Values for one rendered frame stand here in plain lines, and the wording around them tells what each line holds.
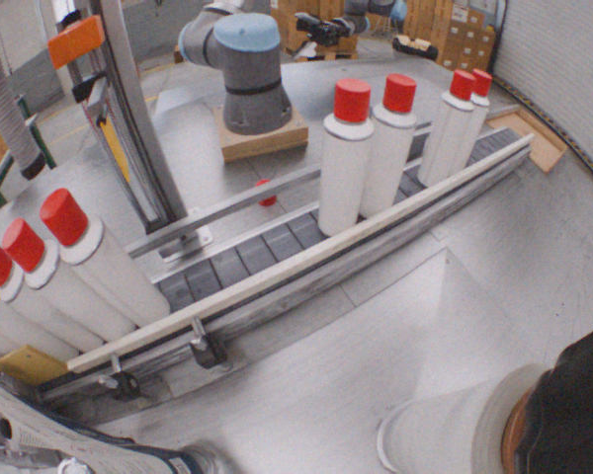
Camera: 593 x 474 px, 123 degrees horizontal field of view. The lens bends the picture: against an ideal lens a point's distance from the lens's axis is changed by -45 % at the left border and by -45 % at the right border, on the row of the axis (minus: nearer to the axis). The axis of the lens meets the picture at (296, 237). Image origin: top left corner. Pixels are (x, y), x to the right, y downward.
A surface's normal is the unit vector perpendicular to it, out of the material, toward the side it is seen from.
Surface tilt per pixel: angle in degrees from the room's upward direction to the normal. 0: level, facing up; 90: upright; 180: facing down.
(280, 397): 0
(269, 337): 0
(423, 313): 0
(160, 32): 90
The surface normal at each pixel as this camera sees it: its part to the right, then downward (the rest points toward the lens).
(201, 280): -0.01, -0.59
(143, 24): 0.32, 0.76
